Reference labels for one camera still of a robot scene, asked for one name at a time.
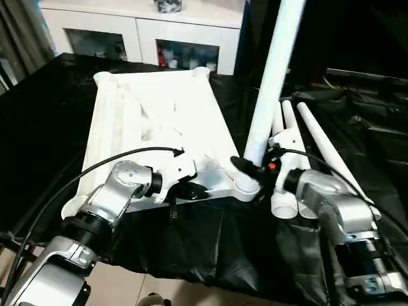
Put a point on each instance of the white plastic table leg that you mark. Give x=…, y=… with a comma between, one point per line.
x=291, y=118
x=283, y=204
x=274, y=79
x=322, y=140

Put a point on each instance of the white plastic table top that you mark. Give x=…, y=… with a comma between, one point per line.
x=127, y=105

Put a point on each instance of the grey robot left foot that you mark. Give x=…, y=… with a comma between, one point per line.
x=154, y=299

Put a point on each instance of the red bottle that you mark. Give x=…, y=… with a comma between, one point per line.
x=161, y=57

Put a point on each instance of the long black bar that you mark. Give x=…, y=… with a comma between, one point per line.
x=366, y=75

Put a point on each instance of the white glass-door cabinet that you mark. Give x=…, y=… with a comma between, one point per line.
x=143, y=28

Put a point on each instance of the dark objects on cabinet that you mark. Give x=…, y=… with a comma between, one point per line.
x=167, y=4

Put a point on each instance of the grey curtain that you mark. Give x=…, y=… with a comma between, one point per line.
x=22, y=41

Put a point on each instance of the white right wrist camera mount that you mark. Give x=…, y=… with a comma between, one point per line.
x=288, y=143

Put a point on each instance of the dark folding stand frame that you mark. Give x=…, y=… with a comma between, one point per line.
x=19, y=261

